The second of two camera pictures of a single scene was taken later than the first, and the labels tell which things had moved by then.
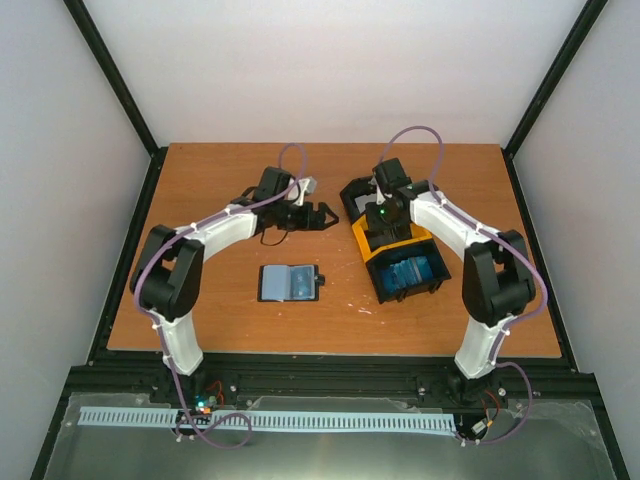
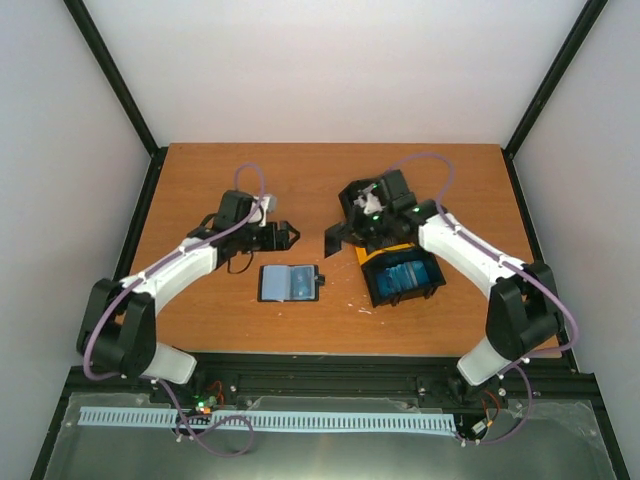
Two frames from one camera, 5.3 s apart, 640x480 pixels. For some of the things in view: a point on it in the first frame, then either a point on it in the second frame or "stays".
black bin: (357, 187) stays
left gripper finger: (323, 207) → (285, 225)
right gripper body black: (384, 220) stays
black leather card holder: (289, 283) stays
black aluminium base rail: (119, 380) stays
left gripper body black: (290, 221) → (255, 244)
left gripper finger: (332, 223) → (291, 242)
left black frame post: (105, 64) stays
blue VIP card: (302, 282) stays
